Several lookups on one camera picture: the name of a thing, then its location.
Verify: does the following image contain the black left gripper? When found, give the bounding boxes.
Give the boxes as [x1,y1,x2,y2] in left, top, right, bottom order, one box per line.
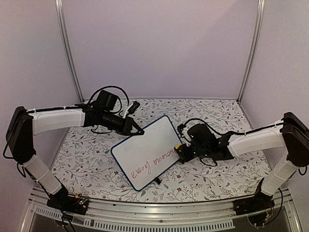
[101,111,145,136]

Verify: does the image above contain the blue framed whiteboard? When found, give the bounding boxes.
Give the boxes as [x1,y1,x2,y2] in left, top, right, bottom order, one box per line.
[111,116,181,191]

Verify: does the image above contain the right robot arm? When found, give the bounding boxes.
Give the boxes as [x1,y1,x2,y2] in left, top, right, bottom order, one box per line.
[174,112,309,211]

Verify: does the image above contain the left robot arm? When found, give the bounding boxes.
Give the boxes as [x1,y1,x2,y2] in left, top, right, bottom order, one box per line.
[4,86,144,210]

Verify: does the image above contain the floral tablecloth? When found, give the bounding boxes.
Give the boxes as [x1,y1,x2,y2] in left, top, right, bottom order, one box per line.
[51,99,270,203]

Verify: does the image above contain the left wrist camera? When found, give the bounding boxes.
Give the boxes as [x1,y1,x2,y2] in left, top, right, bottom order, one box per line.
[122,101,140,118]

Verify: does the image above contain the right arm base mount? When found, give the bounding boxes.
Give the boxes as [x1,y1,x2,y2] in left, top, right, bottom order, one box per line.
[233,192,275,216]

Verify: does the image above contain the aluminium front rail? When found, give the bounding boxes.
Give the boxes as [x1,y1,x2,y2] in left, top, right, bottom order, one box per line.
[21,187,303,232]

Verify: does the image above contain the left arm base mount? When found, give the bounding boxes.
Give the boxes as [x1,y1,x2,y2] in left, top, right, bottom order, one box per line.
[47,191,89,215]

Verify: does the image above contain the left metal frame post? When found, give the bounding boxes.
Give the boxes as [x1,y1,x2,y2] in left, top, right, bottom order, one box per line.
[55,0,84,102]

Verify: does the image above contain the metal frame post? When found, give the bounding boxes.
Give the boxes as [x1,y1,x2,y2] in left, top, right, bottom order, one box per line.
[55,0,84,102]
[237,0,265,104]

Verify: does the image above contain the right metal frame post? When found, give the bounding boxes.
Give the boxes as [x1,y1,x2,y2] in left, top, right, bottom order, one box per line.
[237,0,265,104]

